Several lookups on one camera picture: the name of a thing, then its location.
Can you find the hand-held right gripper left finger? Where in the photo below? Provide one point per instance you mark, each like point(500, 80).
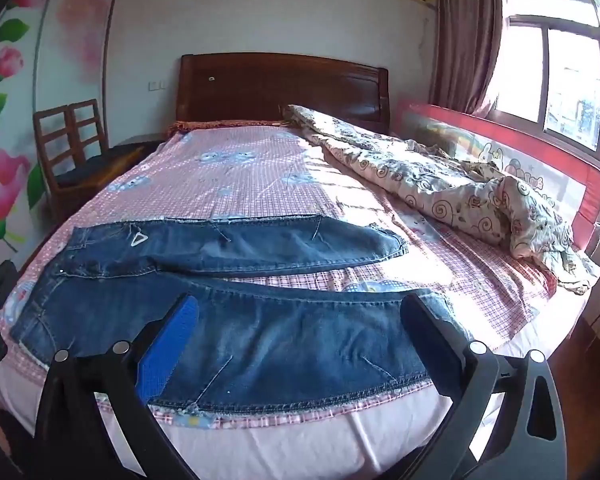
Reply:
point(170, 342)

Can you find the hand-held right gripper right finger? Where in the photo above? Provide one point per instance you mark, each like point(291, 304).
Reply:
point(430, 345)

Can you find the blue denim pants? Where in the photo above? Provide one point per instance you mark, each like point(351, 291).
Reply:
point(280, 330)

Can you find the floral printed wardrobe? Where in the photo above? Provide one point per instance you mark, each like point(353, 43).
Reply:
point(10, 160)

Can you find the floral swirl quilt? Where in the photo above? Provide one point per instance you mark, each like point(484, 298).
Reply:
point(430, 180)

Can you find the pink checked bed sheet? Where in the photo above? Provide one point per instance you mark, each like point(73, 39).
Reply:
point(260, 180)

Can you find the dark cloth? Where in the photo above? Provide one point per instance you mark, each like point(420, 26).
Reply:
point(95, 165)

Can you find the wooden chair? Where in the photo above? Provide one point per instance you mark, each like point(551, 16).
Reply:
point(55, 135)

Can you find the wooden nightstand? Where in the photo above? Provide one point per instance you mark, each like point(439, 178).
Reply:
point(140, 142)

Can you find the wooden headboard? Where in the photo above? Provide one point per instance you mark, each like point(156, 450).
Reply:
point(280, 85)

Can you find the window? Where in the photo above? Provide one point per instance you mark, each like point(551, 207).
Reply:
point(570, 75)

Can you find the brown curtain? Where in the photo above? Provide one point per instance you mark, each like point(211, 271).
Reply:
point(465, 35)

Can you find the red bed guard rail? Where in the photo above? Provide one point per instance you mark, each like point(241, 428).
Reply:
point(590, 195)

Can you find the white wall socket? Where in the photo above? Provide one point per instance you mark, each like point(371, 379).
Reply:
point(155, 85)

